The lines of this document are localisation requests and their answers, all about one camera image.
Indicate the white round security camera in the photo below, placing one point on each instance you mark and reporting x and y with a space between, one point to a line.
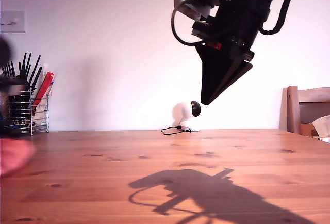
184 113

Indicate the wooden chair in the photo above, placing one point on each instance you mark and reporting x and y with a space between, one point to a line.
292 110

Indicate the black chopstick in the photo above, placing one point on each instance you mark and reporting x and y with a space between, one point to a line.
37 77
24 63
7 70
28 63
35 69

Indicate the white tissue paper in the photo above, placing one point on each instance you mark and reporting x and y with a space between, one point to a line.
323 126

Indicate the white light switch plate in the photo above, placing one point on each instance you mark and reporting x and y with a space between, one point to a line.
13 21

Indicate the red underwear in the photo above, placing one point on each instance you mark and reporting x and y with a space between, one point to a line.
13 154

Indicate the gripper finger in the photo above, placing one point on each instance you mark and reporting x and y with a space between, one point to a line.
214 74
237 77

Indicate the red chopstick packet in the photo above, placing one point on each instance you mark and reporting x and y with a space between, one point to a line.
45 84

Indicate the orange cardboard box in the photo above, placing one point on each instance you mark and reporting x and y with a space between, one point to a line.
306 129

